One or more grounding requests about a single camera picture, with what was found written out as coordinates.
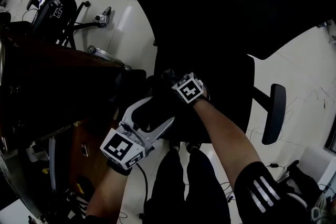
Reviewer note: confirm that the black chair armrest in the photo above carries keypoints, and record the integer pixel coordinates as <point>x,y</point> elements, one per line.
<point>274,112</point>
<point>131,81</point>

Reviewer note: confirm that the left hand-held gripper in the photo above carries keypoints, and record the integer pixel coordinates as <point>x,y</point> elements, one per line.
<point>118,147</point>

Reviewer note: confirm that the idle hand-held gripper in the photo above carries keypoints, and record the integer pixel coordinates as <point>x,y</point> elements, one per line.
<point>103,18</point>
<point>53,11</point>

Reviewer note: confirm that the white grey equipment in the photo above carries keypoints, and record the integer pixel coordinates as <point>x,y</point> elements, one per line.
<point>333,34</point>

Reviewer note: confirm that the chrome wheeled cart base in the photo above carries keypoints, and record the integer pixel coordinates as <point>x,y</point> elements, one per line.
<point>105,53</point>

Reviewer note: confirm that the person's left forearm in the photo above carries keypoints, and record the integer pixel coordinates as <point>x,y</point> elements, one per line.
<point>107,191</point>

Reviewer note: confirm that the white cabinet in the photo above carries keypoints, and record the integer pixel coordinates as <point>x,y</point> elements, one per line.
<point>313,162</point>

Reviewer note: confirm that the person's right forearm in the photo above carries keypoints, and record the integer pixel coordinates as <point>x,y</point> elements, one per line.
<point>223,133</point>

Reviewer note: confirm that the black office chair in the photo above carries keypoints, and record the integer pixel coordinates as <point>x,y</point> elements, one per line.
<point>68,5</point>

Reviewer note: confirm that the person's shoe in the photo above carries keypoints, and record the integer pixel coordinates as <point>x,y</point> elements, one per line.
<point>193,146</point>
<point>174,146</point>

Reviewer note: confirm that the metal cabinet latch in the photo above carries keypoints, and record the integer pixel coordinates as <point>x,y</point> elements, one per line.
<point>84,150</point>

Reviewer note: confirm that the person's left shoe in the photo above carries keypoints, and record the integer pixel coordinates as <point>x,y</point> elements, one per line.
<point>174,146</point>

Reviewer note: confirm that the brown wooden cabinet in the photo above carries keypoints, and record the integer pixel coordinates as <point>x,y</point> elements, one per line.
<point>52,81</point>

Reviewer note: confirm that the black office chair seat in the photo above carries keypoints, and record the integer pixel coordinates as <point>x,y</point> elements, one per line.
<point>223,73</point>

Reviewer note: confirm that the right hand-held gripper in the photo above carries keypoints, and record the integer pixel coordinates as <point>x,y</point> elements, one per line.
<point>189,90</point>

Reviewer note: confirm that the white plastic container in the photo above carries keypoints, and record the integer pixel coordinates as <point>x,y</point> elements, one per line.
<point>36,153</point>

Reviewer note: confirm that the person's right shoe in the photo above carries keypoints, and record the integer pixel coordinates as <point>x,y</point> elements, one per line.
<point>193,146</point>

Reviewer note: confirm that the white slanted bar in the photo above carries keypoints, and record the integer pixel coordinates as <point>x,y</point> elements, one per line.
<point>52,165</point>

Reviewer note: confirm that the black bag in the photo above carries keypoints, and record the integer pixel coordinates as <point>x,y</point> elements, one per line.
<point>304,181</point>

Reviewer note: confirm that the person's black trousers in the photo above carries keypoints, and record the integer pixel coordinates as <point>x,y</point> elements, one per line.
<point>168,186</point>

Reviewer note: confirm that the person's black shirt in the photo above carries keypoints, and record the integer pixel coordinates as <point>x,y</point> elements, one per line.
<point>244,186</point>

